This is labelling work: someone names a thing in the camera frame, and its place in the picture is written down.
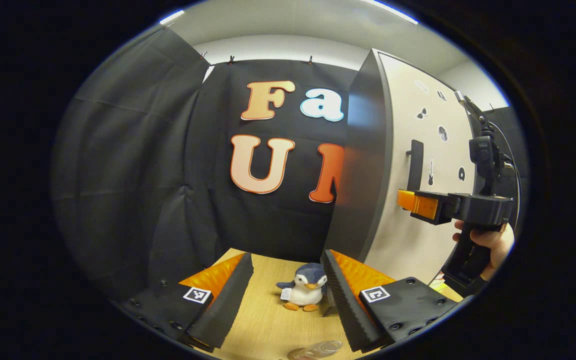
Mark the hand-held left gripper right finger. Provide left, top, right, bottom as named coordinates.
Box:
left=320, top=249, right=461, bottom=353

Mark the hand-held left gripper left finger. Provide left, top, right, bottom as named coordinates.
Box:
left=118, top=252, right=255, bottom=351

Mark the white cabinet door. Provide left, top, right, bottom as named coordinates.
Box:
left=363, top=52, right=485, bottom=287

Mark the clear bottle red label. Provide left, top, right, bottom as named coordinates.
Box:
left=287, top=340, right=344, bottom=360

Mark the grey cabinet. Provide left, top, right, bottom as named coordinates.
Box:
left=324, top=48, right=394, bottom=263

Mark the penguin plush toy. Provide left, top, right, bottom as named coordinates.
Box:
left=276, top=263, right=329, bottom=312

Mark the stack of books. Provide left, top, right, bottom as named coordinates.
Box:
left=428, top=277, right=464, bottom=302

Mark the black backdrop cloth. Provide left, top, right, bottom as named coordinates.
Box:
left=50, top=27, right=526, bottom=301

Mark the wide ceiling light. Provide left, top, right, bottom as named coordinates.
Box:
left=363, top=0, right=419, bottom=25

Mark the long ceiling light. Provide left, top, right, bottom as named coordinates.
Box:
left=159, top=10, right=186, bottom=26

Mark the black door handle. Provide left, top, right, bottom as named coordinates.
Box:
left=406, top=140, right=425, bottom=192

